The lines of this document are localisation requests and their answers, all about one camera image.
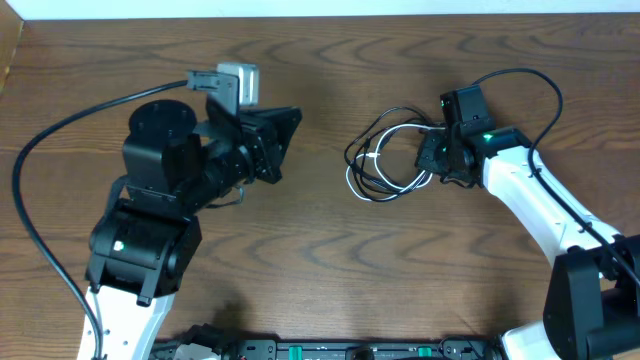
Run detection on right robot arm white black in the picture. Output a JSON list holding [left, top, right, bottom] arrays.
[[415, 85, 639, 359]]

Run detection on wooden side panel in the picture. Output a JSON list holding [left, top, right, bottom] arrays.
[[0, 0, 24, 91]]

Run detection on black USB cable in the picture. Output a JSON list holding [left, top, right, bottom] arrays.
[[343, 105, 444, 202]]

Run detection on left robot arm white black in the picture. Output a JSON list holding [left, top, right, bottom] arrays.
[[86, 99, 302, 359]]

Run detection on white USB cable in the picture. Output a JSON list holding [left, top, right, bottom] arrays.
[[345, 122, 446, 203]]

